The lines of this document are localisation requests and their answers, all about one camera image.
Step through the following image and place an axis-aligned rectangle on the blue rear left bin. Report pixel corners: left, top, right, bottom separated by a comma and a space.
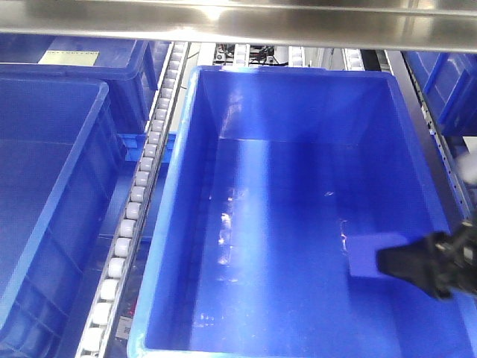
1, 33, 170, 134

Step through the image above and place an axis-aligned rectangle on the blue plastic block part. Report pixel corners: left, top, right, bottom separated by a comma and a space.
345, 232, 409, 278

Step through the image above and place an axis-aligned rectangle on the blue target bin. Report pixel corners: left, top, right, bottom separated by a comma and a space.
127, 66, 476, 357

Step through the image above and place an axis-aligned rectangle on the steel shelf beam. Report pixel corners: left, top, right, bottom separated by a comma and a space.
1, 1, 476, 53

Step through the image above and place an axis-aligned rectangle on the blue right bin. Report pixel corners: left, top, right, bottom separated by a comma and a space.
403, 51, 476, 136

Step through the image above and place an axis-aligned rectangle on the white roller track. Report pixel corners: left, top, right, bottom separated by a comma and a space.
75, 42, 191, 357

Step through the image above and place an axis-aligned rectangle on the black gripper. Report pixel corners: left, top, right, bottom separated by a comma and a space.
376, 220, 476, 298

